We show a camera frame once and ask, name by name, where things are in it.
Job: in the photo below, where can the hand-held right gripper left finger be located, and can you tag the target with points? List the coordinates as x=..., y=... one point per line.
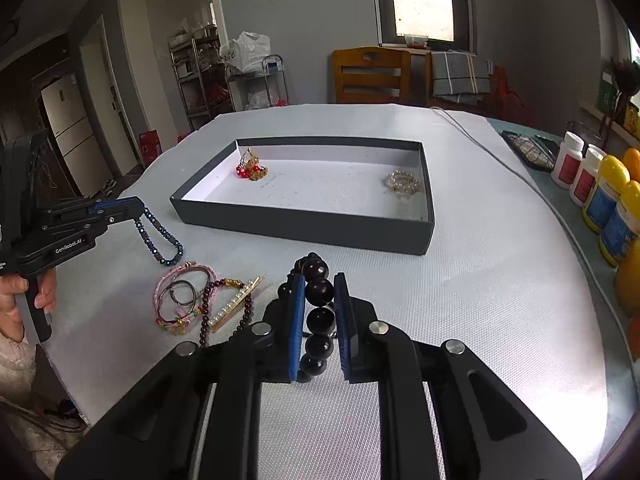
x=295, y=327

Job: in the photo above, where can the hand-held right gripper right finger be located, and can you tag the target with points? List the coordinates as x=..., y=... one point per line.
x=345, y=332

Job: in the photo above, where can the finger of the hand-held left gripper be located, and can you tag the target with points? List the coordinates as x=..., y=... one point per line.
x=90, y=225
x=115, y=204

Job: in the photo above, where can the pearl hair clip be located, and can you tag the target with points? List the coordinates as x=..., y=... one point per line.
x=235, y=305

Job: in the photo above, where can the dark grey shallow box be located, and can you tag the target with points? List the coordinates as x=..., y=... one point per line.
x=320, y=187

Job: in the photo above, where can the person's left forearm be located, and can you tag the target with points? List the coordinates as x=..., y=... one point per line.
x=15, y=365

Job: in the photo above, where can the person's left hand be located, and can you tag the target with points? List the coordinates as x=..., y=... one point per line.
x=10, y=305

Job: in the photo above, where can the red box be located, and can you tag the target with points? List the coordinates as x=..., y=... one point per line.
x=150, y=147

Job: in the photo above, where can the white refrigerator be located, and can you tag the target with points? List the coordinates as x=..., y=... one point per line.
x=75, y=130

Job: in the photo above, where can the small red bag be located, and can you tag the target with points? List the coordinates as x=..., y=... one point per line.
x=183, y=137

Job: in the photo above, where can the red bead gold earrings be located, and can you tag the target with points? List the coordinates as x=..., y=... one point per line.
x=257, y=172

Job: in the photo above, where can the metal shelf rack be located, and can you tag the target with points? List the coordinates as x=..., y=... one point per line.
x=197, y=80

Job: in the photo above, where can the round pearl brooch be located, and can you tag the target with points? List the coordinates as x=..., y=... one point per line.
x=400, y=176

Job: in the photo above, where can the clear plastic bag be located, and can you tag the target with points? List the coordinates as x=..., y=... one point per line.
x=262, y=100

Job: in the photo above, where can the white plastic bag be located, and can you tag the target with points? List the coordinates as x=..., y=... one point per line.
x=250, y=50

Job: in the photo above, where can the metal cart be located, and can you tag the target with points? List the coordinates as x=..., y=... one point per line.
x=280, y=80

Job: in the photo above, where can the black patterned case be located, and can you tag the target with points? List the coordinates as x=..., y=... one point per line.
x=525, y=150

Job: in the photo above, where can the grey plaid cloth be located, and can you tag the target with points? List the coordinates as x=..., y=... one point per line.
x=457, y=72

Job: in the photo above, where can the orange bottle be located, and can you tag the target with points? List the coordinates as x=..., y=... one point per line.
x=629, y=280

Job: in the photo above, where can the yellow bottle blue label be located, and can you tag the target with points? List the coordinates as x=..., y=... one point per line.
x=605, y=195
x=622, y=225

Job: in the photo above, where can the orange fruit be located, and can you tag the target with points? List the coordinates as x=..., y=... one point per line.
x=632, y=162

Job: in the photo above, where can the window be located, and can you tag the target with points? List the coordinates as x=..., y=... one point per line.
x=422, y=0

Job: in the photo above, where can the green box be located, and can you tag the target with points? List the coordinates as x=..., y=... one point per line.
x=607, y=92

